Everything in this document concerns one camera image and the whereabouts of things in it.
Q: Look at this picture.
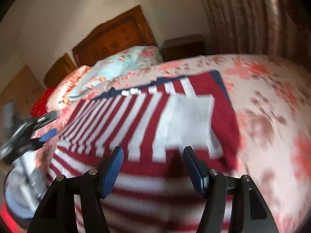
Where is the small wooden headboard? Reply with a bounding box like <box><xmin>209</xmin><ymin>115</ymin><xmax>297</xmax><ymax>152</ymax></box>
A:
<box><xmin>43</xmin><ymin>53</ymin><xmax>76</xmax><ymax>88</ymax></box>

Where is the red bedding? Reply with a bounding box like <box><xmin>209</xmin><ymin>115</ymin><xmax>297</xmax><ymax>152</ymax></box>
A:
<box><xmin>30</xmin><ymin>87</ymin><xmax>55</xmax><ymax>117</ymax></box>

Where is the dark wooden nightstand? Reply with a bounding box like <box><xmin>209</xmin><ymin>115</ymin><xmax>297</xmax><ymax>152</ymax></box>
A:
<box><xmin>160</xmin><ymin>34</ymin><xmax>207</xmax><ymax>62</ymax></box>

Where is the wooden wardrobe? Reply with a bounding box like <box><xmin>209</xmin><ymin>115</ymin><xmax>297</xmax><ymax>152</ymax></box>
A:
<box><xmin>1</xmin><ymin>65</ymin><xmax>45</xmax><ymax>108</ymax></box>

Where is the large wooden headboard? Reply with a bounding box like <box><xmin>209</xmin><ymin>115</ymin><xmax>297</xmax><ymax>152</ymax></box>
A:
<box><xmin>72</xmin><ymin>5</ymin><xmax>157</xmax><ymax>67</ymax></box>

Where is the floral curtain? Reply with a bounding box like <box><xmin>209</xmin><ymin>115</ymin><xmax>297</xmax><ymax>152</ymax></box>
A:
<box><xmin>201</xmin><ymin>0</ymin><xmax>310</xmax><ymax>66</ymax></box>

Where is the red striped knit sweater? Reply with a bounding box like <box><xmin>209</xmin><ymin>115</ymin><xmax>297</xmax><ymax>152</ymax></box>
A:
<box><xmin>47</xmin><ymin>70</ymin><xmax>240</xmax><ymax>232</ymax></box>

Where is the pink floral folded quilt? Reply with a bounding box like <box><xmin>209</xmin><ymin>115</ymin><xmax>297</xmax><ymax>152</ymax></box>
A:
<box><xmin>46</xmin><ymin>65</ymin><xmax>91</xmax><ymax>112</ymax></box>

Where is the light blue floral quilt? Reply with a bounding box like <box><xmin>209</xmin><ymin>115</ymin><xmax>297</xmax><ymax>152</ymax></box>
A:
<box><xmin>68</xmin><ymin>46</ymin><xmax>163</xmax><ymax>102</ymax></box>

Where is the pink floral bed sheet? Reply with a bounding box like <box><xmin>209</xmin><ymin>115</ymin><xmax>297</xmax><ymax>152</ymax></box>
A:
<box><xmin>35</xmin><ymin>55</ymin><xmax>310</xmax><ymax>232</ymax></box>

